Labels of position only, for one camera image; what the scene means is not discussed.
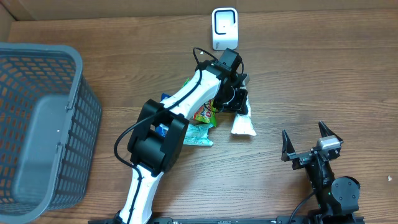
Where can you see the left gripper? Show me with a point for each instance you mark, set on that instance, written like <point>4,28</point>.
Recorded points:
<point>240,105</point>

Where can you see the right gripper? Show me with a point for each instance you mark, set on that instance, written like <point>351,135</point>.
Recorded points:
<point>300,158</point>

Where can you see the white tube with gold cap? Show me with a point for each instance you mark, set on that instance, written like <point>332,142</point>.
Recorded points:
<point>242,124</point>

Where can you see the green Haribo gummy bag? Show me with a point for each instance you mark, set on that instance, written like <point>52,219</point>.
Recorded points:
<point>205,114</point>

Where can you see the light teal snack packet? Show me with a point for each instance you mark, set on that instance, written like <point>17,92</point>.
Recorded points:
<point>197,135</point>

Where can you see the blue snack bar wrapper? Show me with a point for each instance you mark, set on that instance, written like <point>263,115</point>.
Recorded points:
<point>162,129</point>

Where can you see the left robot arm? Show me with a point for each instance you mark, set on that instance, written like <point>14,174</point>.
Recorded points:
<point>157,137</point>

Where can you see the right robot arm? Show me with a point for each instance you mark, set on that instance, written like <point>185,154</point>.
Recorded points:
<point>332,200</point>

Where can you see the white barcode scanner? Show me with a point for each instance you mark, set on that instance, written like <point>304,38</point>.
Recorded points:
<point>224,28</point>

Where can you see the grey plastic shopping basket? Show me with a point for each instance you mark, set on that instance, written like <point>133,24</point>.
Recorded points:
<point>50,120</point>

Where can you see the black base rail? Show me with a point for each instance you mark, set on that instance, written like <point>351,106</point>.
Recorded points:
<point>277,220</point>

